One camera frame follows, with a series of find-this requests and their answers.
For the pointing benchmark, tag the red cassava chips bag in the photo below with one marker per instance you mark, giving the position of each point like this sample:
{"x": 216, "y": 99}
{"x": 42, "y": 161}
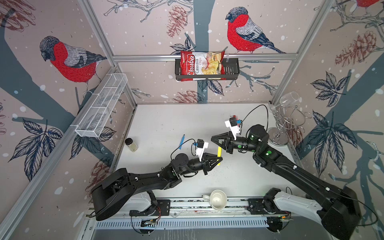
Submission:
{"x": 201, "y": 63}

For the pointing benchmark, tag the chrome glass holder stand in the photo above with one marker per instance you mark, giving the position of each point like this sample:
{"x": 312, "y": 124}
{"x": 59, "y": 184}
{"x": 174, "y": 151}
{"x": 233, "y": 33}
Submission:
{"x": 289, "y": 127}

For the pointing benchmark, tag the black wire wall basket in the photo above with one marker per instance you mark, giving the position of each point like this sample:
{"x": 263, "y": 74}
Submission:
{"x": 228, "y": 69}

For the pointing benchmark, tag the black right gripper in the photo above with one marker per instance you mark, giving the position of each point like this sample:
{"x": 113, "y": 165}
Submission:
{"x": 227, "y": 143}

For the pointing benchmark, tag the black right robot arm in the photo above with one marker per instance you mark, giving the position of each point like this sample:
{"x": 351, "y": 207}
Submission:
{"x": 337, "y": 210}

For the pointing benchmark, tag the white mesh wall shelf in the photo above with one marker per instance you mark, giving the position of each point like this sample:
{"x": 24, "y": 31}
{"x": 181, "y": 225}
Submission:
{"x": 99, "y": 112}

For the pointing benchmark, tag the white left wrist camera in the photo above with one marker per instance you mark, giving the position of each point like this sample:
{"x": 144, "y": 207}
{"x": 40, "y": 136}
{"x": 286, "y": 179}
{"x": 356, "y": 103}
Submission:
{"x": 201, "y": 145}

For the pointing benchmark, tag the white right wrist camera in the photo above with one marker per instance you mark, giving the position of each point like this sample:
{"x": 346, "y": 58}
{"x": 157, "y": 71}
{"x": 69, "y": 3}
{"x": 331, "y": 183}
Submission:
{"x": 235, "y": 126}

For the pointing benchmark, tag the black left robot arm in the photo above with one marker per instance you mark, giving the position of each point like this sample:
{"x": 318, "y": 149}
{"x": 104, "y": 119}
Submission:
{"x": 111, "y": 194}

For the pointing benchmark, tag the clear wine glass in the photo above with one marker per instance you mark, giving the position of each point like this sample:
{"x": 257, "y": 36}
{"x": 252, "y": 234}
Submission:
{"x": 286, "y": 100}

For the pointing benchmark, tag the small glass spice jar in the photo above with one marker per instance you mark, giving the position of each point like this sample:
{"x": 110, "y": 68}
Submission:
{"x": 129, "y": 142}

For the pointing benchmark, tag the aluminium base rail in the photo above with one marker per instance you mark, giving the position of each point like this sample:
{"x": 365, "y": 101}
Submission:
{"x": 195, "y": 213}

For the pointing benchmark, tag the blue highlighter pen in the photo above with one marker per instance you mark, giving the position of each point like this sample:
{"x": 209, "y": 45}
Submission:
{"x": 182, "y": 141}

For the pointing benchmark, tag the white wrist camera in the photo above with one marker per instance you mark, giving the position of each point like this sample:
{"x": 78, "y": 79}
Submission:
{"x": 201, "y": 145}
{"x": 235, "y": 126}

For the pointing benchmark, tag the yellow highlighter pen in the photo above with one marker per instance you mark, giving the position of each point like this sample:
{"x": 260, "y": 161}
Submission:
{"x": 219, "y": 152}

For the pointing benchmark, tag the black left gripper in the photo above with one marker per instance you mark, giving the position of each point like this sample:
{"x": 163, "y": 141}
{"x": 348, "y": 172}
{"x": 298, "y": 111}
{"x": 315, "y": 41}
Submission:
{"x": 205, "y": 163}

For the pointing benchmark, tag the white ceramic cup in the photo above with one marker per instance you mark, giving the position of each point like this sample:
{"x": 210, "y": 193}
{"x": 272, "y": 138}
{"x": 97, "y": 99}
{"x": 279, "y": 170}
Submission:
{"x": 218, "y": 199}

